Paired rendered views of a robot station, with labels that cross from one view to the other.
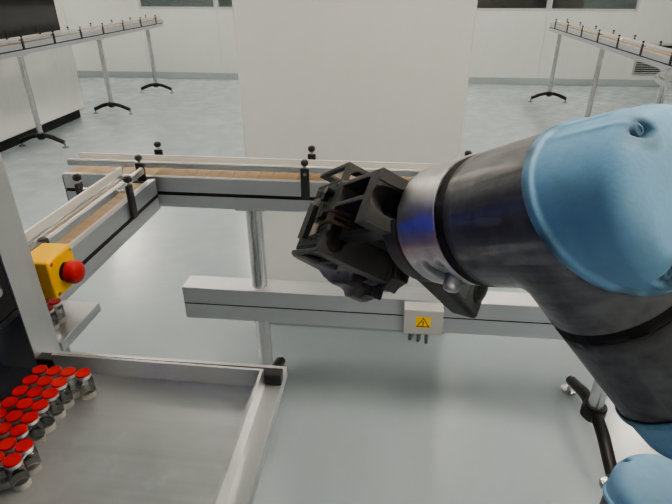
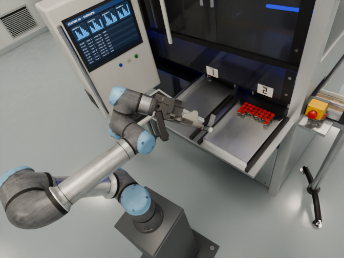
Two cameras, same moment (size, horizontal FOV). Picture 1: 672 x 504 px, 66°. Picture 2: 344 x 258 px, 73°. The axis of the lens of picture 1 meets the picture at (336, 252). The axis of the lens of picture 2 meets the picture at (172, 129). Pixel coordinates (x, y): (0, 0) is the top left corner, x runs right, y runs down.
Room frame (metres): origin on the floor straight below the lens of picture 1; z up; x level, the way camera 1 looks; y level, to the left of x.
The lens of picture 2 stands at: (0.85, -0.47, 1.88)
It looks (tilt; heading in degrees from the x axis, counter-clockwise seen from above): 47 degrees down; 139
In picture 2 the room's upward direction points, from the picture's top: 16 degrees counter-clockwise
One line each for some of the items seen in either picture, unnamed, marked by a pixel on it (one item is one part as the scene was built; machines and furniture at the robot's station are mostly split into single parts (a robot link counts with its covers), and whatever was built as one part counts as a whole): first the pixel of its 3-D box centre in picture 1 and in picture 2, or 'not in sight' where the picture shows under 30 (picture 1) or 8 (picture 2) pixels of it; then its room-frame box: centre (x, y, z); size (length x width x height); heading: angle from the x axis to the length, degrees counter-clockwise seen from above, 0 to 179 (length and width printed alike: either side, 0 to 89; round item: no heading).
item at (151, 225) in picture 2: not in sight; (145, 213); (0.33, -0.32, 0.84); 0.15 x 0.15 x 0.10
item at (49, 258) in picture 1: (46, 270); (316, 108); (0.78, 0.50, 1.00); 0.08 x 0.07 x 0.07; 84
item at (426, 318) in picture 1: (422, 318); not in sight; (1.34, -0.27, 0.50); 0.12 x 0.05 x 0.09; 84
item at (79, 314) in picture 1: (46, 323); (317, 122); (0.80, 0.54, 0.87); 0.14 x 0.13 x 0.02; 84
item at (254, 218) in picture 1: (261, 308); not in sight; (1.46, 0.25, 0.46); 0.09 x 0.09 x 0.77; 84
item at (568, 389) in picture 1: (590, 419); not in sight; (1.35, -0.89, 0.07); 0.50 x 0.08 x 0.14; 174
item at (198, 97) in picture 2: not in sight; (205, 95); (0.18, 0.44, 0.90); 0.34 x 0.26 x 0.04; 84
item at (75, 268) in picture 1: (71, 271); (312, 114); (0.77, 0.45, 0.99); 0.04 x 0.04 x 0.04; 84
